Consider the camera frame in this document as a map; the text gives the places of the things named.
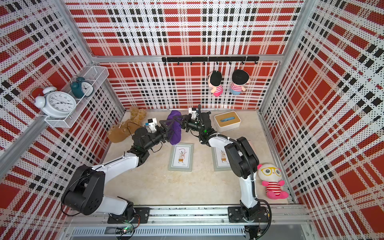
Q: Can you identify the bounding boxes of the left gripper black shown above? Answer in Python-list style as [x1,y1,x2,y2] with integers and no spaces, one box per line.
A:
[144,119,175,151]

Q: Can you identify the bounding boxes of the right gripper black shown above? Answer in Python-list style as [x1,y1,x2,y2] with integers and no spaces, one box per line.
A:
[173,113,204,134]

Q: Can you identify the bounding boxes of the purple cloth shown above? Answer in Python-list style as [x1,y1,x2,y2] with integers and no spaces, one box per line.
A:
[166,110,182,145]

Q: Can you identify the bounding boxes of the green picture frame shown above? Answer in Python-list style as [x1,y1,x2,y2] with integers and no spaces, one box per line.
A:
[168,143,194,172]
[212,148,231,172]

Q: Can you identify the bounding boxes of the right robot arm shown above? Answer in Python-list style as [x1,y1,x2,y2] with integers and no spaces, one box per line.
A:
[174,110,262,221]

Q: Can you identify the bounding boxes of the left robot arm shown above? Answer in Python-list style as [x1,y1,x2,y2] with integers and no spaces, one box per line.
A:
[61,120,185,223]

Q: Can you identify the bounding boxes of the white tissue box wooden lid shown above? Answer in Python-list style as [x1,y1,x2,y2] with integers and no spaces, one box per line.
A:
[214,111,242,133]

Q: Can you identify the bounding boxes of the doll with pink clothes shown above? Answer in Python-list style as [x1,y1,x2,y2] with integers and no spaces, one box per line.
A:
[208,71,223,97]

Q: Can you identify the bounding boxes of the brown plush toy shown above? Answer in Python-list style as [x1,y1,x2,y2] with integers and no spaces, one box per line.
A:
[107,107,147,143]

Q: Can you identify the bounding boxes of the doll with blue clothes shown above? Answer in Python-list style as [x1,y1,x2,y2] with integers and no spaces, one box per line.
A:
[230,69,250,95]

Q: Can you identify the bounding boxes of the white pink plush toy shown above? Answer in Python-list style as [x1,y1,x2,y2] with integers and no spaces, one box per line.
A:
[257,163,289,200]

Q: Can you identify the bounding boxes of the teal alarm clock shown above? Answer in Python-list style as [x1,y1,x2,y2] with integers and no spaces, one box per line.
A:
[70,77,94,99]

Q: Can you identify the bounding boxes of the green circuit board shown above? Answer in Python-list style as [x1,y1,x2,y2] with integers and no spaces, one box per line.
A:
[116,227,134,235]

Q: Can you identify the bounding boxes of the white alarm clock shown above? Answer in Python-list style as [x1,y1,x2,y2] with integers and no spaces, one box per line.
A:
[33,86,77,119]

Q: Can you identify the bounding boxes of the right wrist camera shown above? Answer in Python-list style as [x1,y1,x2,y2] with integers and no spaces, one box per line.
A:
[189,108,199,121]

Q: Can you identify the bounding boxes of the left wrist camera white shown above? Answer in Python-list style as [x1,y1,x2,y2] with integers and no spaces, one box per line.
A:
[145,118,158,133]

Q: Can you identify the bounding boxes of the black hook rail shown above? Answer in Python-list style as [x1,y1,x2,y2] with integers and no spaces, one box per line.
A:
[162,56,260,64]

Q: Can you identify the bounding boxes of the white wire shelf basket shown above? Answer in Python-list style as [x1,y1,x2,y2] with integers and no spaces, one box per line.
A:
[45,66,109,129]

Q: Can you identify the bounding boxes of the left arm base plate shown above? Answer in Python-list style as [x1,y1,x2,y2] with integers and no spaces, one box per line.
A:
[107,207,151,224]

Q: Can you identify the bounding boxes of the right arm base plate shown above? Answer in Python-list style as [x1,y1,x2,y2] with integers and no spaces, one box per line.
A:
[228,206,269,223]

